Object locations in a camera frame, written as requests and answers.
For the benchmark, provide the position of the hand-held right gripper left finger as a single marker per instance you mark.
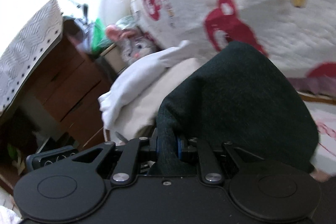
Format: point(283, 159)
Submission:
point(156, 148)

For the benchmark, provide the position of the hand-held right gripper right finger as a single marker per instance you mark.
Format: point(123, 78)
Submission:
point(179, 148)

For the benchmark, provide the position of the dark green knit garment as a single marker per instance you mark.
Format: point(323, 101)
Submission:
point(236, 95)

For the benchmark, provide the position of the beige cloth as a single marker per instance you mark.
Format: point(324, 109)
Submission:
point(147, 108)

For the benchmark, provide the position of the brown wooden drawer cabinet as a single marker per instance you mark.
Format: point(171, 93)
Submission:
point(68, 87)

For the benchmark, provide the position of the white sweatshirt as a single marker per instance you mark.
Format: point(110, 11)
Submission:
point(136, 77)

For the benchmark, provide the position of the grey plush mouse toy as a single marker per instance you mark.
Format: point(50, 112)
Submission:
point(134, 44)

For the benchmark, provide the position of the grey wave patterned cloth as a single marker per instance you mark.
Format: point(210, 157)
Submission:
point(23, 48)

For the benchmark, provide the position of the green plastic bag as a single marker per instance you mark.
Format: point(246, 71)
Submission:
point(98, 29)

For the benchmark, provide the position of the pink ruffled bed sheet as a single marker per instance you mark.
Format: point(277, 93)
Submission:
point(315, 85)

